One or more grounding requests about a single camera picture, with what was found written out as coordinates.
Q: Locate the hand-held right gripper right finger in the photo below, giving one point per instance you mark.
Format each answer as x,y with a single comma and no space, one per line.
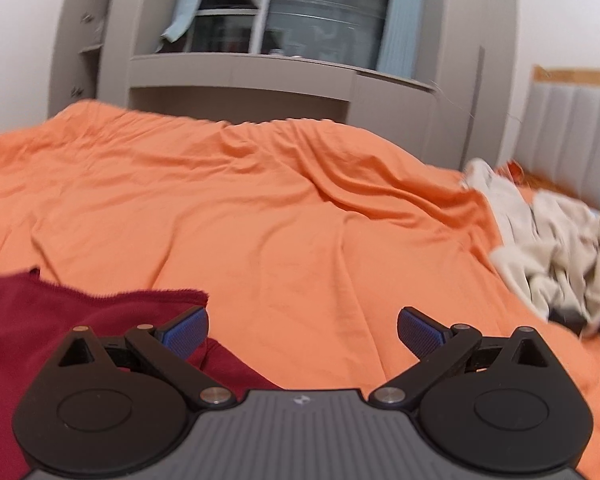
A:
417,330

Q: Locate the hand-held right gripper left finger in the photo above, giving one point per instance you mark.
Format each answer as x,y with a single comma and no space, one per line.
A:
187,330

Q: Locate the dark red long-sleeve shirt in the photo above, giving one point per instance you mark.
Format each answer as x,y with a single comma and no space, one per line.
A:
25,310

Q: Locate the small black object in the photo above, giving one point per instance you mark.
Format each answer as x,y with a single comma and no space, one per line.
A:
565,321

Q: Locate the orange bed blanket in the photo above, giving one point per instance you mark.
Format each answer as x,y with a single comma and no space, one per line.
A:
260,200

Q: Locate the cream crumpled garment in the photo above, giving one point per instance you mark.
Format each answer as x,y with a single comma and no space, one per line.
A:
555,240

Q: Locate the small orange cloth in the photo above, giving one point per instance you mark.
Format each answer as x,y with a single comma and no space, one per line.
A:
512,170

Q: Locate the grey padded headboard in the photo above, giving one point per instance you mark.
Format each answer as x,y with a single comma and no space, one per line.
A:
565,125

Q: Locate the grey built-in wardrobe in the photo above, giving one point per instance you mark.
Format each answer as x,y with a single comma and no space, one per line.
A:
460,35

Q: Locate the long light blue curtain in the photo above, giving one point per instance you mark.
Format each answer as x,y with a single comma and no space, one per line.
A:
399,20

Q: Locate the open grey wardrobe door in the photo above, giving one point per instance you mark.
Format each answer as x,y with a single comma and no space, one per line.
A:
67,35

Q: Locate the large window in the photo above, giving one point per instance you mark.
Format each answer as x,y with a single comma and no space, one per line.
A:
320,10

